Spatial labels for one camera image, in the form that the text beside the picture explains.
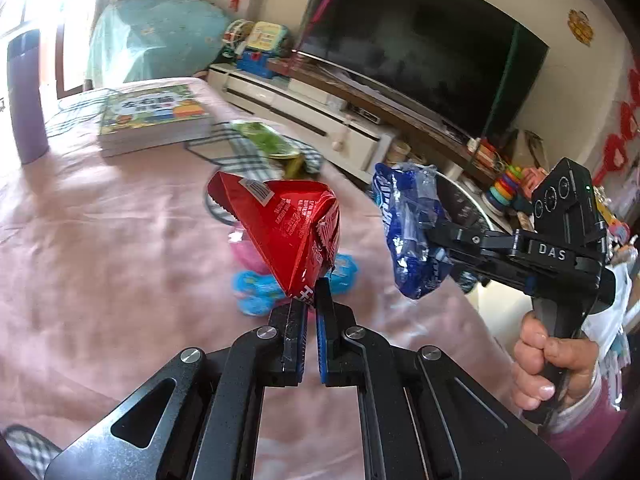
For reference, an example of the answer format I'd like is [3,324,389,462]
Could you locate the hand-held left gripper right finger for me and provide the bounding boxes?
[314,277,572,480]

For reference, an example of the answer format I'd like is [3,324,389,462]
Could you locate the round red wall sticker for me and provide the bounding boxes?
[567,9,595,46]

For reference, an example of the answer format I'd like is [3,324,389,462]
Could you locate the red snack bag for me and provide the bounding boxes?
[207,170,342,311]

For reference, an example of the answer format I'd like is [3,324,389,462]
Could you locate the yellow basket toy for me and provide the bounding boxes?
[247,21,291,53]

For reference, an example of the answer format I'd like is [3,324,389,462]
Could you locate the white tv cabinet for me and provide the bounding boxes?
[207,62,501,186]

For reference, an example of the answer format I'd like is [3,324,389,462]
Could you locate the teal dust cover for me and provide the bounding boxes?
[87,0,233,91]

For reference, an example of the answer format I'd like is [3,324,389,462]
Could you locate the colourful stacking ring toy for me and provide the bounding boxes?
[482,165,523,212]

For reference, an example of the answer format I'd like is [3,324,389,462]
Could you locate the black television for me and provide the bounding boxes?
[295,0,550,141]

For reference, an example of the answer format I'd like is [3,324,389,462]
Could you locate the white basket toy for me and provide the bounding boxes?
[222,19,252,58]

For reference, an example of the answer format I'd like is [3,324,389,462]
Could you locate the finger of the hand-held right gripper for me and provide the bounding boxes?
[429,222,517,257]
[434,250,507,292]

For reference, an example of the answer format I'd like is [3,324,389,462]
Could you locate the green yellow wrapper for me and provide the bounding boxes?
[230,120,321,178]

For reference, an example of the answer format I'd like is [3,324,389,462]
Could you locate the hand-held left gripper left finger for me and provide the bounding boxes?
[45,302,311,480]

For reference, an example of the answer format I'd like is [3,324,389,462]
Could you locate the blue snack bag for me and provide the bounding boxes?
[372,161,453,301]

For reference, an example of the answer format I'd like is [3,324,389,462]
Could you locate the blue plastic wrapper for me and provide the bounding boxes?
[231,254,357,317]

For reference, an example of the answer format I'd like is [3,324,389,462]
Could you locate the pink plastic wrapper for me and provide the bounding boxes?
[229,226,272,274]

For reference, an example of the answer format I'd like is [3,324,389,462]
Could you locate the person's right forearm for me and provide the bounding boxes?
[542,372,632,480]

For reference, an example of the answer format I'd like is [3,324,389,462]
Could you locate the white trash bin black liner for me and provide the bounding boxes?
[432,162,511,241]

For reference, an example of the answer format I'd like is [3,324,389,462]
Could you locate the black set-top box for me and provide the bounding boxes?
[350,105,383,124]

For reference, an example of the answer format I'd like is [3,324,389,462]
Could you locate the blue toy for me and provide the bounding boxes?
[237,50,277,79]

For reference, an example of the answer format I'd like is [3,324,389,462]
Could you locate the pink stick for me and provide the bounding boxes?
[300,0,357,47]

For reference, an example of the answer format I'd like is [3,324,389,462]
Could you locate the person's right hand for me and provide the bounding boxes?
[512,317,601,413]

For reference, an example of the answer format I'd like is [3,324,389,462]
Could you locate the purple thermos bottle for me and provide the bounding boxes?
[6,29,51,165]

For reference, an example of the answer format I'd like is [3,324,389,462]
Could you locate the stack of picture books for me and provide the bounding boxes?
[97,85,213,157]

